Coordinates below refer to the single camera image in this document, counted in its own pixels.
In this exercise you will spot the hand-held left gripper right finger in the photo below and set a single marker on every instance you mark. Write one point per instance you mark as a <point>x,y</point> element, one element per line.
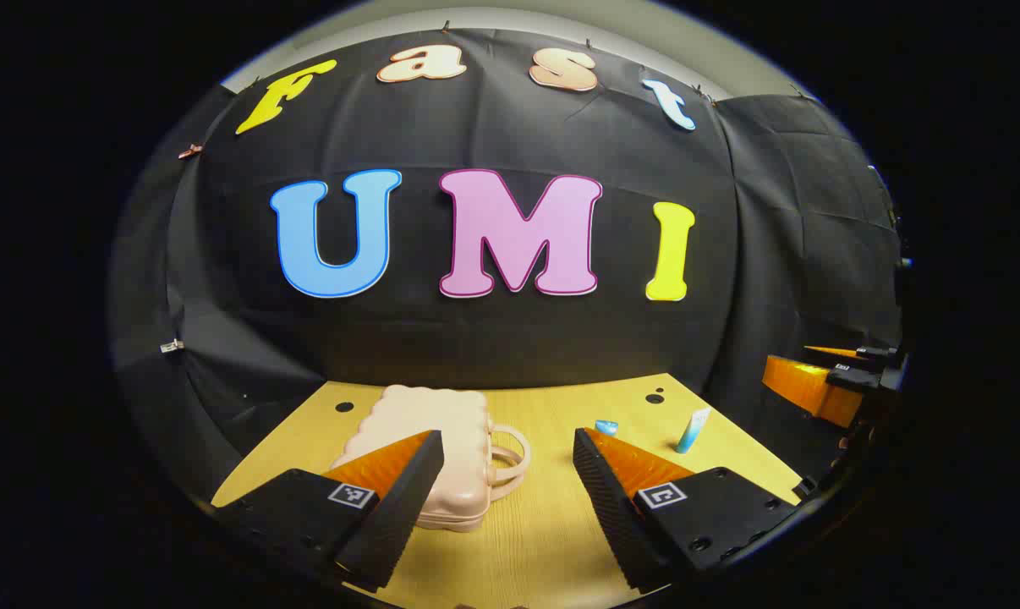
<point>607,507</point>

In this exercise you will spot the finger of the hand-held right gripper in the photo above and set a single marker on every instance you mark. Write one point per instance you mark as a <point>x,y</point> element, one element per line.
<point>806,389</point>
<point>865,353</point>

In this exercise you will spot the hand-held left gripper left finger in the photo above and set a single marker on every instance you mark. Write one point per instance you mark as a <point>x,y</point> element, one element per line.
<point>404,507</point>

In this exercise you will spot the pink suitcase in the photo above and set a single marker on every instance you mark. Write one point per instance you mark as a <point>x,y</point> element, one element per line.
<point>463,474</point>

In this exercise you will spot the blue skin care bottle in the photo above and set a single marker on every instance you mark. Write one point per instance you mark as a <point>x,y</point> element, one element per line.
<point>606,428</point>

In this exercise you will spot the light blue skin care tube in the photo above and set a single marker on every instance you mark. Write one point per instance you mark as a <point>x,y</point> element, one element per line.
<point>692,436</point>

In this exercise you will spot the black backdrop cloth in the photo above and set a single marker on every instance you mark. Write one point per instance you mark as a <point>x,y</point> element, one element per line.
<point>493,338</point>

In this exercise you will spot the silver cloth clip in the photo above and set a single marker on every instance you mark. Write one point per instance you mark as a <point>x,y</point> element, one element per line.
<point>172,345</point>

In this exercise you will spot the copper cloth clip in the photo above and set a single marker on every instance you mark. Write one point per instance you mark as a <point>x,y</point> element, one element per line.
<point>190,151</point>

